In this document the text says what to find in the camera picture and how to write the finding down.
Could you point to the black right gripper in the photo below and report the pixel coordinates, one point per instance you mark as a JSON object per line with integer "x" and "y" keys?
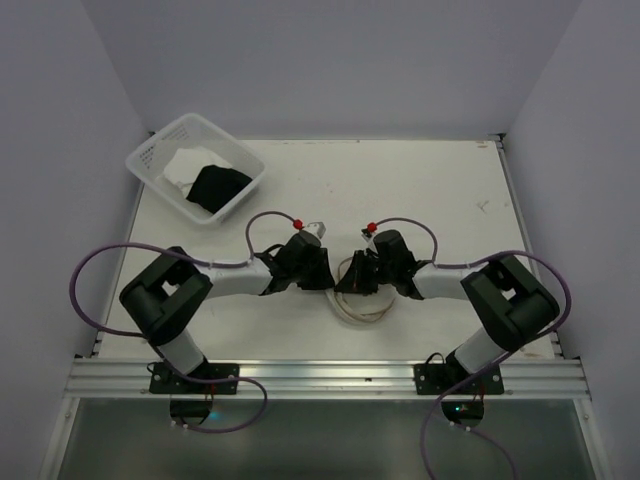
{"x": 362, "y": 273}

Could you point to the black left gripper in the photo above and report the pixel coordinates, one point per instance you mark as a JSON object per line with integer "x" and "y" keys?
{"x": 314, "y": 270}

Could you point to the round white mesh laundry bag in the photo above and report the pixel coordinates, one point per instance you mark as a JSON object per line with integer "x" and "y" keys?
{"x": 362, "y": 311}

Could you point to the black garment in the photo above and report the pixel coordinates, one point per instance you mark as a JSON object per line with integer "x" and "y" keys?
{"x": 215, "y": 187}

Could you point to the white bra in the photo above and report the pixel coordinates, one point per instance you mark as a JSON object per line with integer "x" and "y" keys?
{"x": 177, "y": 177}

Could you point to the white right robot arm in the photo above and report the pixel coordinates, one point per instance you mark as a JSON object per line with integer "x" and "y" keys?
{"x": 512, "y": 305}

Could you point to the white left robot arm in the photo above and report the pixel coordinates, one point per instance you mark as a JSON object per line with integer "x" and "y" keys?
{"x": 165, "y": 296}

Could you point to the white plastic basket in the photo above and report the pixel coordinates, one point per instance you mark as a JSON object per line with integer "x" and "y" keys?
{"x": 188, "y": 131}

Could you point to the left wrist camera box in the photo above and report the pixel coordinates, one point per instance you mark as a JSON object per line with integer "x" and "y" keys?
{"x": 318, "y": 229}

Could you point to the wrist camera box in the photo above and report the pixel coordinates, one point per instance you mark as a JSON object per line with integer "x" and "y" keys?
{"x": 369, "y": 234}
{"x": 318, "y": 229}

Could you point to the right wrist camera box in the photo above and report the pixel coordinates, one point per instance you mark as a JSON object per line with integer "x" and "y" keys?
{"x": 369, "y": 234}

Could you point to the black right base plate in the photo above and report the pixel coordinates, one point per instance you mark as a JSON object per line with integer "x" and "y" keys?
{"x": 433, "y": 379}

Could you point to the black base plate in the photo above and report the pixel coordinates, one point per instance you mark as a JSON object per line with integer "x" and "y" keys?
{"x": 433, "y": 379}
{"x": 208, "y": 378}

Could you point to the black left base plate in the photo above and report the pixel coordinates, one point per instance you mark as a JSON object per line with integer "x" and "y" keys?
{"x": 208, "y": 378}

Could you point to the aluminium mounting rail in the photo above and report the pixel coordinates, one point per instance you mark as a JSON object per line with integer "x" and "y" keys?
{"x": 528, "y": 379}

